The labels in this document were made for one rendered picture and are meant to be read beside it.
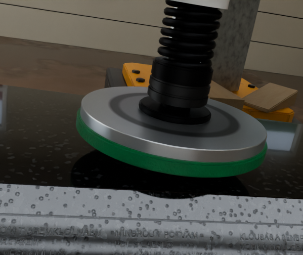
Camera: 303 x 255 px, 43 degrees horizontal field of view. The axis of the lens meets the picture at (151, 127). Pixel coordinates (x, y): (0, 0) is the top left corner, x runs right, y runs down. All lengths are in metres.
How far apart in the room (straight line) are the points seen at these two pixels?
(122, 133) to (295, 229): 0.21
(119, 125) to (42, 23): 6.22
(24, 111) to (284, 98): 0.86
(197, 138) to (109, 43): 6.23
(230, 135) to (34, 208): 0.20
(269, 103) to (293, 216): 0.78
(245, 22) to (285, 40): 6.10
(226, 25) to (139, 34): 5.42
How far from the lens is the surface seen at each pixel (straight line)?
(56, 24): 6.56
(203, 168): 0.36
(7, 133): 0.49
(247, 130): 0.44
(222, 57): 1.24
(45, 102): 0.61
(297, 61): 7.58
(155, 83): 0.42
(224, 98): 1.00
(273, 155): 0.56
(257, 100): 1.20
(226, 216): 0.41
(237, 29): 1.27
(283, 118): 1.21
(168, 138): 0.37
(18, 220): 0.37
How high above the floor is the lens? 1.06
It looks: 19 degrees down
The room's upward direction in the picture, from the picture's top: 10 degrees clockwise
